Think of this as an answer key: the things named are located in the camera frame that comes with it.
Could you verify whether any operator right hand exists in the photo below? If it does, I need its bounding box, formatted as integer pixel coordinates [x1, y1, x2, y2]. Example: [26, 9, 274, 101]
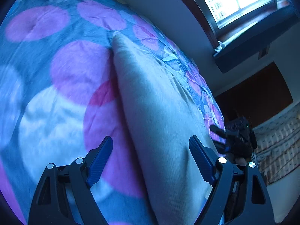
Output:
[235, 157, 252, 166]

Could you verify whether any patterned white fabric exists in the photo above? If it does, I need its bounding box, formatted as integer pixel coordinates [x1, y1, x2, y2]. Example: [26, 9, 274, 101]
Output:
[252, 104, 299, 185]

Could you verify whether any dark wooden cabinet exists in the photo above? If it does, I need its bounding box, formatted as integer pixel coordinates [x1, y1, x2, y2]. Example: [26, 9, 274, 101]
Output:
[215, 62, 293, 127]

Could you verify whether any polka dot bedspread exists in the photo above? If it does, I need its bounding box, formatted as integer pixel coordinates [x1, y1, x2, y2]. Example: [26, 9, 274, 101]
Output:
[1, 0, 223, 224]

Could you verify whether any bright window with frame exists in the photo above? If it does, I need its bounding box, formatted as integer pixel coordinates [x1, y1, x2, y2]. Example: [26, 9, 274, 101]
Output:
[195, 0, 289, 45]

